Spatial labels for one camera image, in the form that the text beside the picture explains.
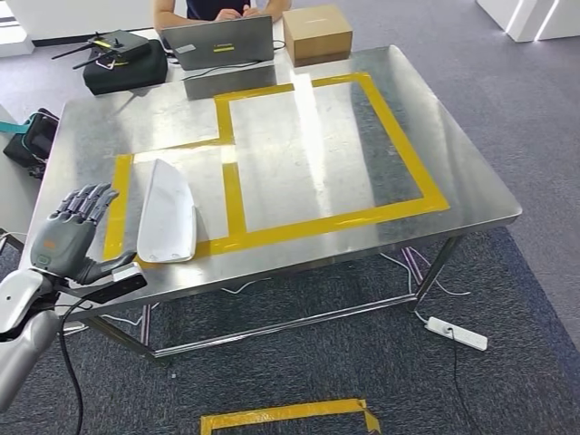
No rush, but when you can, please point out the black floor cable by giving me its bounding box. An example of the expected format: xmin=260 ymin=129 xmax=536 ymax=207
xmin=448 ymin=326 xmax=488 ymax=435

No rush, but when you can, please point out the black bag teal strap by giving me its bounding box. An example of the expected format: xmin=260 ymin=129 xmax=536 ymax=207
xmin=2 ymin=108 xmax=60 ymax=180

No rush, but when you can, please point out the long white cable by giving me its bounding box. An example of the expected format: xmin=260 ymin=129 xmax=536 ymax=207
xmin=59 ymin=246 xmax=472 ymax=334

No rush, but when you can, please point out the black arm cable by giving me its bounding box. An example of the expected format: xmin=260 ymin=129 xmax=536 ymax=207
xmin=56 ymin=296 xmax=87 ymax=435

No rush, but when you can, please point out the stainless steel workbench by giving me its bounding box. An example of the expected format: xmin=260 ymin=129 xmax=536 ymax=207
xmin=20 ymin=44 xmax=523 ymax=367

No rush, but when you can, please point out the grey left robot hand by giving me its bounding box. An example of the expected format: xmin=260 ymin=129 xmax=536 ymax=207
xmin=30 ymin=182 xmax=137 ymax=286

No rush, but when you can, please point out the person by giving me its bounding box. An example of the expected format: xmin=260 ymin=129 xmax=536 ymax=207
xmin=151 ymin=0 xmax=293 ymax=34

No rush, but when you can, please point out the yellow floor tape marking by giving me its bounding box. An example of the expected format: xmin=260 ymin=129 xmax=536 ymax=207
xmin=200 ymin=398 xmax=382 ymax=435

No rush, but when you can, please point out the grey laptop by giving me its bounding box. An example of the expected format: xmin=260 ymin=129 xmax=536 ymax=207
xmin=161 ymin=14 xmax=275 ymax=72

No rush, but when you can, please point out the black router with antennas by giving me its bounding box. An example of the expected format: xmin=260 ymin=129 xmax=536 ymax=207
xmin=51 ymin=30 xmax=151 ymax=70

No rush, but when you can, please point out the white curved plastic shell part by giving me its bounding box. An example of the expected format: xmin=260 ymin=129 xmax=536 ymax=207
xmin=136 ymin=158 xmax=198 ymax=264

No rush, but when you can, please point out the white block furniture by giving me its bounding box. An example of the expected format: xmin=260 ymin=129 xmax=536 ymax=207
xmin=0 ymin=0 xmax=35 ymax=60
xmin=475 ymin=0 xmax=580 ymax=44

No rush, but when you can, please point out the brown cardboard box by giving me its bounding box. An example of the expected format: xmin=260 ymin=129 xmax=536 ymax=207
xmin=282 ymin=4 xmax=354 ymax=68

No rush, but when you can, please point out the black soft bag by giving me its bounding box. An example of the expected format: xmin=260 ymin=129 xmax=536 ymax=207
xmin=83 ymin=38 xmax=168 ymax=96

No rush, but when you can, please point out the long white power strip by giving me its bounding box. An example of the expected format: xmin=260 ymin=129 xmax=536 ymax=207
xmin=425 ymin=316 xmax=488 ymax=353

